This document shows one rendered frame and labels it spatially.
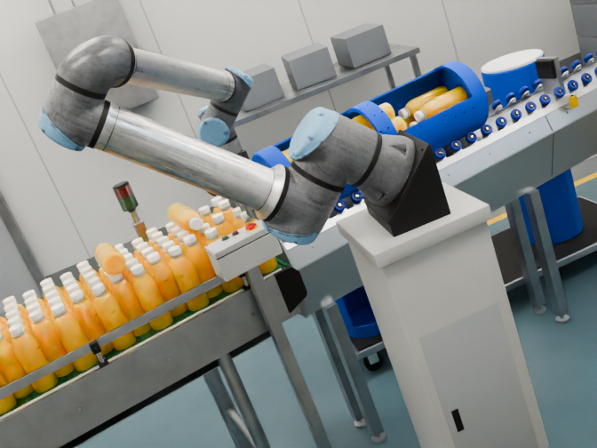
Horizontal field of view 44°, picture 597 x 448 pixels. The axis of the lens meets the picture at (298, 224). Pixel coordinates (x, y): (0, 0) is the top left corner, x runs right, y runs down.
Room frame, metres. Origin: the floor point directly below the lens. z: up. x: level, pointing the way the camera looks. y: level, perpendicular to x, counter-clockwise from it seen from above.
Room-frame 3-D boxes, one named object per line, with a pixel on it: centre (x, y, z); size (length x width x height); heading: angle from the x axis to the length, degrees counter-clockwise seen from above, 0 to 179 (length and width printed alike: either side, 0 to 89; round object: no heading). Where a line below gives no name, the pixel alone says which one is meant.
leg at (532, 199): (2.74, -0.93, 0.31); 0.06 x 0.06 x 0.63; 19
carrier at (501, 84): (3.26, -1.17, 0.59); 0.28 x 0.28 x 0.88
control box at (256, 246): (2.13, 0.19, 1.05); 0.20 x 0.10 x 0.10; 109
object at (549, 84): (2.90, -1.17, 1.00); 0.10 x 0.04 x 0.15; 19
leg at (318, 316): (2.55, 0.05, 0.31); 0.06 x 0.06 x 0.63; 19
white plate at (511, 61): (3.26, -1.17, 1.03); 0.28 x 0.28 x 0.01
